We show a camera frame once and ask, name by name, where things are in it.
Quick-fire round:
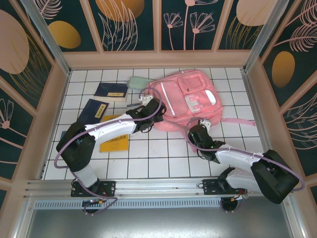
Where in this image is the pink student backpack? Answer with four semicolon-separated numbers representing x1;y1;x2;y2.
142;70;257;132

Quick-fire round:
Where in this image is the mint green pencil case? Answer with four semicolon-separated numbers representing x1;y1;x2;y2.
127;76;157;90

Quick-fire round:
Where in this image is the navy book small gold label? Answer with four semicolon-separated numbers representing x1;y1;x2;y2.
93;82;129;103

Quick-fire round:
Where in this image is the yellow paperback book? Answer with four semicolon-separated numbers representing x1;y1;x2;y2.
100;114;130;153

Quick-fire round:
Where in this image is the navy book long gold label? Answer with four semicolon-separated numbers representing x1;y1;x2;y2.
76;98;110;124

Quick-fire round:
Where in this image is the grey metal panel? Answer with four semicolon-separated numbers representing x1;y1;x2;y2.
14;198;304;238

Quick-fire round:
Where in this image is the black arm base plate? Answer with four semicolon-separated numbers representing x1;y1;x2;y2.
71;180;116;198
202;178;248;196

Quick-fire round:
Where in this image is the aluminium side frame bar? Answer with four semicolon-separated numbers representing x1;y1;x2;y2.
38;70;72;179
242;69;307;238

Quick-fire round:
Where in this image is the aluminium mounting rail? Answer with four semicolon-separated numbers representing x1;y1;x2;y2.
23;176;251;199

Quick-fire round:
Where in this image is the base wire bundle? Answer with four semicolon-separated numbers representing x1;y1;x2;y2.
231;192;248;202
83;197;106;207

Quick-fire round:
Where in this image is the slotted grey cable duct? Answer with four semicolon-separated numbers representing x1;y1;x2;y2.
33;199;223;211

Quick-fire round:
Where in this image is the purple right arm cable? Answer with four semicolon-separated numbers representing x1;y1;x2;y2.
185;118;306;193

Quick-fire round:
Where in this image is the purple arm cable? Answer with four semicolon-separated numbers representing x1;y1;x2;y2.
185;118;306;193
53;88;168;216

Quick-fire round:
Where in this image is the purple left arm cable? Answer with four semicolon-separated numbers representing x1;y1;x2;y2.
53;88;168;216

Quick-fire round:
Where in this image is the aluminium corner post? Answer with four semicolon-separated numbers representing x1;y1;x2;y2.
244;0;289;73
21;0;72;76

